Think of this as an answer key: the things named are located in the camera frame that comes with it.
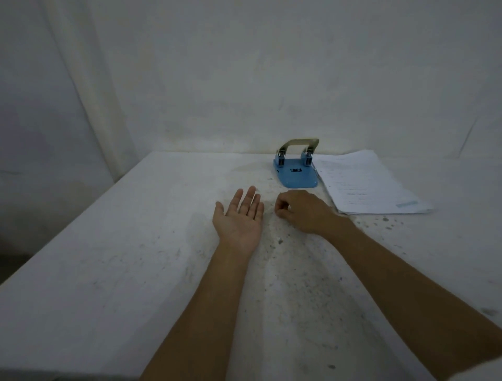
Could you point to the person's right hand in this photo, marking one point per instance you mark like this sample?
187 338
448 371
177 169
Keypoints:
306 212

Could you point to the person's left hand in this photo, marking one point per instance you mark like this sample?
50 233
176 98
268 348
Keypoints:
238 225

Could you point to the person's left middle finger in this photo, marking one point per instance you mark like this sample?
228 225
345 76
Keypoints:
248 199

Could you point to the person's right thumb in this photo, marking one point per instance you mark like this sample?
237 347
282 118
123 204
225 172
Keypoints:
285 214

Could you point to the person's left thumb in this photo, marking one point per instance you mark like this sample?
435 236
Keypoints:
219 209

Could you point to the person's left little finger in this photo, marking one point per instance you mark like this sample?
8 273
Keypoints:
260 212

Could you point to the person's left forearm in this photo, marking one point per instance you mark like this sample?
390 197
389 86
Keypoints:
213 314

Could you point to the person's right forearm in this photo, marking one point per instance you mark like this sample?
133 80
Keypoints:
415 298

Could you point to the blue hole punch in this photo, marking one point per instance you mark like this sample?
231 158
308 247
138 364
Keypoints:
296 170

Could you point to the stack of white printed papers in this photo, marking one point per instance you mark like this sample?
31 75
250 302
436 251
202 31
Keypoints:
362 184

